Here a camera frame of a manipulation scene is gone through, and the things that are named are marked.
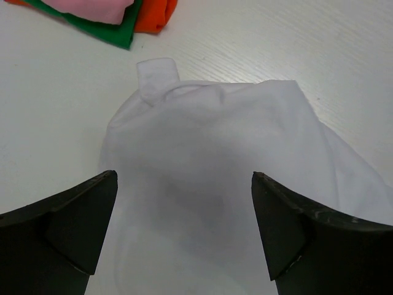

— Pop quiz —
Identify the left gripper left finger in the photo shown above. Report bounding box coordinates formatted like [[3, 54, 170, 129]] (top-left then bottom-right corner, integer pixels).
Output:
[[1, 170, 118, 294]]

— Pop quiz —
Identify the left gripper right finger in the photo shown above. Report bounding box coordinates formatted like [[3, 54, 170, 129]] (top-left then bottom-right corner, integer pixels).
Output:
[[252, 172, 392, 294]]

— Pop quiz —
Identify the white t shirt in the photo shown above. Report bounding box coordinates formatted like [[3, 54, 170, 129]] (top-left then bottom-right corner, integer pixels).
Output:
[[95, 58, 392, 294]]

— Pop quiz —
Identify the green folded t shirt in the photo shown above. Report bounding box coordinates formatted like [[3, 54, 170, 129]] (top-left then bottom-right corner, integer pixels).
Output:
[[25, 0, 142, 49]]

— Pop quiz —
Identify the pink folded t shirt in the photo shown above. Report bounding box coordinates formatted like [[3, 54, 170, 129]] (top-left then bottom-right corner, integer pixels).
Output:
[[43, 0, 134, 25]]

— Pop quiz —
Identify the orange folded t shirt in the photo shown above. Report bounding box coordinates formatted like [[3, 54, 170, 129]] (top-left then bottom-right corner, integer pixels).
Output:
[[4, 0, 179, 34]]

